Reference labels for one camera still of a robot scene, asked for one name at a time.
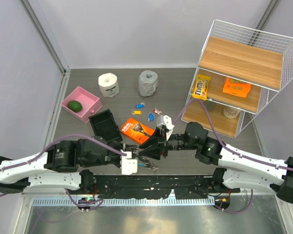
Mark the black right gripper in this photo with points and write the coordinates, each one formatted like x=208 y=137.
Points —
x=152 y=145

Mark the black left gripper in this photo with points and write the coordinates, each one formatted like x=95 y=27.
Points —
x=118 y=145

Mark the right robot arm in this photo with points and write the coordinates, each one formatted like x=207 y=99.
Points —
x=235 y=168

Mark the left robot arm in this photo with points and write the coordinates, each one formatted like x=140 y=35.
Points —
x=64 y=164

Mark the orange razor box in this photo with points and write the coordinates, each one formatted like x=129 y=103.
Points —
x=136 y=131

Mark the blue tag key lower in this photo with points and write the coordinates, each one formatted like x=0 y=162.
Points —
x=150 y=117

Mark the blue tag key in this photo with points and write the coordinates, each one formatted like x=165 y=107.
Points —
x=140 y=106
x=150 y=117

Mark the black plastic bin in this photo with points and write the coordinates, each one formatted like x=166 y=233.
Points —
x=104 y=125

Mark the yellow tag key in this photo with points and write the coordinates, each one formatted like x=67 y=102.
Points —
x=136 y=112

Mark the blue tag key upper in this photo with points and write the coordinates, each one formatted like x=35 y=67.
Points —
x=140 y=106

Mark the pink drawer box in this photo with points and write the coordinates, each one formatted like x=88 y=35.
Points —
x=90 y=104

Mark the grey toilet paper roll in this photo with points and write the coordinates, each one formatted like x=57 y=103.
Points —
x=147 y=83

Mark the white toilet paper roll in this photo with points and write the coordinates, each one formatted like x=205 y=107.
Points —
x=108 y=84

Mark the green avocado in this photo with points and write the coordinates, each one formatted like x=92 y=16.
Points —
x=74 y=106

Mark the yellow candy bag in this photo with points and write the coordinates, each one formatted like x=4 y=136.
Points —
x=201 y=86

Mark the white paper cup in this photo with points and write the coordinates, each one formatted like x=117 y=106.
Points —
x=230 y=112

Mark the orange candy bag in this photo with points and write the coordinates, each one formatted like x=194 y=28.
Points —
x=236 y=87

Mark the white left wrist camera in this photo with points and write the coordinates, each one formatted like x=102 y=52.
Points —
x=129 y=165

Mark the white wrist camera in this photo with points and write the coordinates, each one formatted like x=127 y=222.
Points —
x=129 y=165
x=165 y=121

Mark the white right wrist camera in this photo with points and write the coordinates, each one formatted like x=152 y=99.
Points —
x=165 y=121

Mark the black front rail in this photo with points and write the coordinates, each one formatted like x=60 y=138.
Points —
x=150 y=187

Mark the white wire wooden shelf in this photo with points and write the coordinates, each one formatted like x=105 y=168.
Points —
x=247 y=69

